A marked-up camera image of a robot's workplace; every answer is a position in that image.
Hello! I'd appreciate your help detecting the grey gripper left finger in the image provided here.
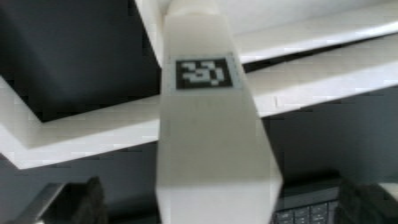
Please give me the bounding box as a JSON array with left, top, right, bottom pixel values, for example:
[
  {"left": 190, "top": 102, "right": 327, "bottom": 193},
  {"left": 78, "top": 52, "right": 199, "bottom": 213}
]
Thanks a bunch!
[{"left": 16, "top": 176, "right": 108, "bottom": 224}]

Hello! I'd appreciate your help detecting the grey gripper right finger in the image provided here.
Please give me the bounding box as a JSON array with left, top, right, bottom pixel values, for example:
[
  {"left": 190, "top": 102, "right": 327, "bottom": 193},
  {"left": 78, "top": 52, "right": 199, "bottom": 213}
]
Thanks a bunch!
[{"left": 336, "top": 177, "right": 398, "bottom": 224}]

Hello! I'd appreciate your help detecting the white leg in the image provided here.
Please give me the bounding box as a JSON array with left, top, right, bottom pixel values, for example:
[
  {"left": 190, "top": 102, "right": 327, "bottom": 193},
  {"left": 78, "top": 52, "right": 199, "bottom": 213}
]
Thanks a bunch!
[{"left": 156, "top": 0, "right": 282, "bottom": 224}]

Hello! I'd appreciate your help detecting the white desk top tray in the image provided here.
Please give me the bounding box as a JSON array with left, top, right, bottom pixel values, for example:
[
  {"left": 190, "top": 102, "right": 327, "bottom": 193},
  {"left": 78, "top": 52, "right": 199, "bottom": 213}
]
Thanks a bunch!
[{"left": 133, "top": 0, "right": 398, "bottom": 62}]

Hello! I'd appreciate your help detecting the dark laptop keyboard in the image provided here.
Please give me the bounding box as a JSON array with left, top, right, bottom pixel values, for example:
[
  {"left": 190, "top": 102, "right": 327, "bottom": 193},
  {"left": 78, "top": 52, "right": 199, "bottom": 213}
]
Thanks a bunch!
[{"left": 270, "top": 187, "right": 339, "bottom": 224}]

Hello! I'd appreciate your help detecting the white L-shaped obstacle fence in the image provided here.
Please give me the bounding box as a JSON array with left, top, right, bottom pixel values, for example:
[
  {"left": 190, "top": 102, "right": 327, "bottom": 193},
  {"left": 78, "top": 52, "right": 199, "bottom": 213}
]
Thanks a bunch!
[{"left": 0, "top": 33, "right": 398, "bottom": 169}]

